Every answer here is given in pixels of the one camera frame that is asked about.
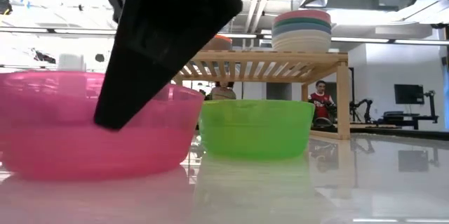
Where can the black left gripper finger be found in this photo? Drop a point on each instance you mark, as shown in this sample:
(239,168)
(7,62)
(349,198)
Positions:
(133,87)

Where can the small translucent orange bowl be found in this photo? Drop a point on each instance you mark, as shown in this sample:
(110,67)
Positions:
(219,43)

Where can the small translucent magenta bowl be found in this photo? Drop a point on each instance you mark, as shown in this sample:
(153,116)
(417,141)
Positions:
(70,150)

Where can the large matte pink bowl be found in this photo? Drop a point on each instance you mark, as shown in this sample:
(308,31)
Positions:
(302,14)

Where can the large matte teal bowl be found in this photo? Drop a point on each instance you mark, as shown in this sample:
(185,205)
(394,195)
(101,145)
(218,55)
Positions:
(302,22)

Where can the large matte blue-grey bowl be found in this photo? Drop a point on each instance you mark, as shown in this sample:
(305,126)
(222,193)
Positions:
(302,28)

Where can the black background robot arm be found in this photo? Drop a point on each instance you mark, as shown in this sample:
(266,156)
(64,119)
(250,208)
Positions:
(365,106)

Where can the slatted wooden shelf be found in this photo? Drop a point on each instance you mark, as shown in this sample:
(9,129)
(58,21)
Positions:
(273,57)

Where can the white plastic container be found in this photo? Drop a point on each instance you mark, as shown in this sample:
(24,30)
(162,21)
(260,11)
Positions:
(72,62)

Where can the person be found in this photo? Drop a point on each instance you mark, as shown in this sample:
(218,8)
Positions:
(321,103)
(223,92)

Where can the small translucent green bowl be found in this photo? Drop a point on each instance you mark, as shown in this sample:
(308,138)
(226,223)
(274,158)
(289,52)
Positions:
(256,129)

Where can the large white bowl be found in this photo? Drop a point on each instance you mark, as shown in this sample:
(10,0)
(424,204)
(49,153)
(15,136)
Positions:
(301,43)

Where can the black monitor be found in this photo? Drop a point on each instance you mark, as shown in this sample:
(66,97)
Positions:
(408,94)

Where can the black background workbench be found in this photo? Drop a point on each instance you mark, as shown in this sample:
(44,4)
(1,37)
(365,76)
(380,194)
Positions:
(403,118)

